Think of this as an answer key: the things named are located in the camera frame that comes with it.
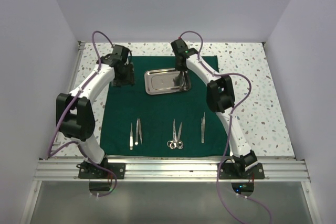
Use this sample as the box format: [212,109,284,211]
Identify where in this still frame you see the steel instrument tray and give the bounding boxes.
[144,68,191,95]

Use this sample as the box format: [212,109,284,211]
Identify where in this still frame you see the green surgical cloth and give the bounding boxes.
[100,56,230,157]

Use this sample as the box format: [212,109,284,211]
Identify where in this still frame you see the steel scalpel handle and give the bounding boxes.
[201,112,205,144]
[201,118,204,138]

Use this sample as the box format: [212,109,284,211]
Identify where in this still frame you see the steel forceps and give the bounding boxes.
[166,119,182,149]

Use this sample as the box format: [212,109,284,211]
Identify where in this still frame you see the steel scissors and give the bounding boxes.
[169,123,183,150]
[169,122,184,149]

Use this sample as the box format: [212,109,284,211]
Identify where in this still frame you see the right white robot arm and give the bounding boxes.
[171,38,258,178]

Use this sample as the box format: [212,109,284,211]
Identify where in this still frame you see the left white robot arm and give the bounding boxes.
[56,45,135,178]

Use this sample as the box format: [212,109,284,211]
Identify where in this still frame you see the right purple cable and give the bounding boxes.
[215,30,272,224]

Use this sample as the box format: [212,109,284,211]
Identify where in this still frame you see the aluminium left side rail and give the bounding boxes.
[40,41,86,160]

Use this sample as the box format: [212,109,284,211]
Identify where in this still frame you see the aluminium rail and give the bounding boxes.
[33,156,310,182]
[40,41,86,160]

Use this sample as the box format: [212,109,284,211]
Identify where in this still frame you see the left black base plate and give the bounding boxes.
[76,162,126,179]

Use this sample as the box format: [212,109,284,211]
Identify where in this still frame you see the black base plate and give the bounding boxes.
[76,162,126,179]
[219,163,265,180]

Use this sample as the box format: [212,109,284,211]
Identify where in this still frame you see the aluminium front rail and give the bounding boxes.
[33,156,310,182]

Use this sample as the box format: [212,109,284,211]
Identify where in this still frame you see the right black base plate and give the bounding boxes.
[219,163,265,180]

